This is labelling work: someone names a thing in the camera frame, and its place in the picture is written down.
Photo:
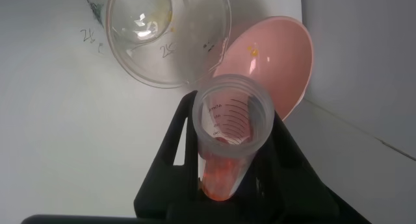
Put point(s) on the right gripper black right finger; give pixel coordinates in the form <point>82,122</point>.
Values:
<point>286,191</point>

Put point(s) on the pink bowl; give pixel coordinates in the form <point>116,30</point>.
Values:
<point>279,68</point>

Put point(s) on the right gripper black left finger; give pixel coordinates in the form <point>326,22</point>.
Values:
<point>169,185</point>

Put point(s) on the red pigment test tube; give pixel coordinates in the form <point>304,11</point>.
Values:
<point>224,172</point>

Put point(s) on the clear glass beaker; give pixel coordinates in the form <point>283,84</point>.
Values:
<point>156,55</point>

